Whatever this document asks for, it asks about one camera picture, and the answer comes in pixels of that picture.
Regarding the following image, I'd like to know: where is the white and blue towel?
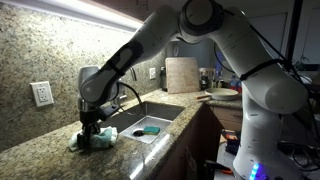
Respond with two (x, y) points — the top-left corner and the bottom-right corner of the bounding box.
(68, 126), (119, 153)

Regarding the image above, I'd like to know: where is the black and orange box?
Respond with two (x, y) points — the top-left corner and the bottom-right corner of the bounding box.
(221, 129), (242, 156)

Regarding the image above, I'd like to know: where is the stainless steel sink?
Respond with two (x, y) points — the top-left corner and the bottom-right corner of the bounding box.
(99, 101), (186, 145)

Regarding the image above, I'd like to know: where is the glass jar with dark lid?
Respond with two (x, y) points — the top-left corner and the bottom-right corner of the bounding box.
(199, 67), (216, 91)

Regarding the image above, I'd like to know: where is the under-cabinet light strip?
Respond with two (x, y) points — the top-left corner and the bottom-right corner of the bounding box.
(0, 0), (144, 33)

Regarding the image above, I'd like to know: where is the white frying pan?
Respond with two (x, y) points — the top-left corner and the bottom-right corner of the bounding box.
(195, 87), (240, 102)

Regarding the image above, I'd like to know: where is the green plant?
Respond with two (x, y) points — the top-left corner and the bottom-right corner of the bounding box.
(291, 54), (313, 73)

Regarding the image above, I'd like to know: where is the black cable pile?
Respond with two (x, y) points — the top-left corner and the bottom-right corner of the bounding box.
(278, 139), (320, 171)

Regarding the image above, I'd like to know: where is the wooden cutting board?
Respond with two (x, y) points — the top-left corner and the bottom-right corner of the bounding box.
(165, 56), (201, 95)

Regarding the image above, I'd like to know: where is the teal green sponge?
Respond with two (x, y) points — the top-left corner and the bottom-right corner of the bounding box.
(143, 125), (161, 136)

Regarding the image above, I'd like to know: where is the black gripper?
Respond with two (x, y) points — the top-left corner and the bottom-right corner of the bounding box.
(76, 109), (103, 151)

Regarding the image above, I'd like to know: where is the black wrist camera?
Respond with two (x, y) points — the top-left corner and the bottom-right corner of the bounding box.
(98, 104), (120, 122)

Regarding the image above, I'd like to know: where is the dark tall dispenser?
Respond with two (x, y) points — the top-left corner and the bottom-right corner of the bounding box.
(159, 66), (168, 92)

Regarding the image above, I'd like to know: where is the black vertical pole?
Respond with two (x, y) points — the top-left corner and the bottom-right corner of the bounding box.
(284, 0), (304, 73)

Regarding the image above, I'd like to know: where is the blue bottle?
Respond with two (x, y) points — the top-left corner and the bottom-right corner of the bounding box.
(229, 74), (243, 94)

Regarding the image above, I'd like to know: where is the steel gooseneck faucet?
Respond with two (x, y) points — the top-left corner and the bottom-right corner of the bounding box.
(114, 66), (138, 107)

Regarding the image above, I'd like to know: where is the white power outlet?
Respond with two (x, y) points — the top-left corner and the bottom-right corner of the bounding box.
(29, 80), (55, 108)

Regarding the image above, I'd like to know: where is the wooden lower cabinet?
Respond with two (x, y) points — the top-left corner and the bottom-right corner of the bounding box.
(151, 103), (244, 180)

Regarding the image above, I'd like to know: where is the orange handled tool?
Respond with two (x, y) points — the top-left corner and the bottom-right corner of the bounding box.
(203, 159), (236, 176)

